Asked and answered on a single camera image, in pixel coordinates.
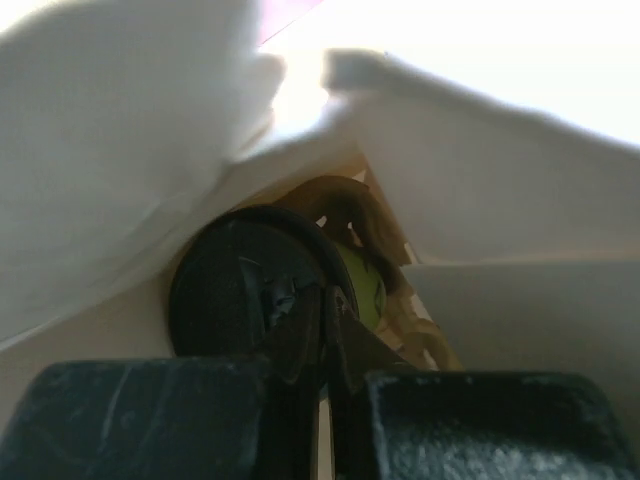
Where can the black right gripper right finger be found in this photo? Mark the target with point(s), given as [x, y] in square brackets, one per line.
[393, 421]

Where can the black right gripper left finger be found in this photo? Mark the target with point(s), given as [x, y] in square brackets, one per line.
[239, 402]

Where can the green paper coffee cup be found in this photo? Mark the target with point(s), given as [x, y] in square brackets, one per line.
[368, 285]

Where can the black cup lid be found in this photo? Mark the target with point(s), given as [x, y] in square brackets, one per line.
[242, 274]

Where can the brown paper bag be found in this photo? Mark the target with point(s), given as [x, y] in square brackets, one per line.
[129, 126]

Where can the cardboard two-cup carrier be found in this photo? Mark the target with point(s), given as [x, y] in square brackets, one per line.
[373, 249]

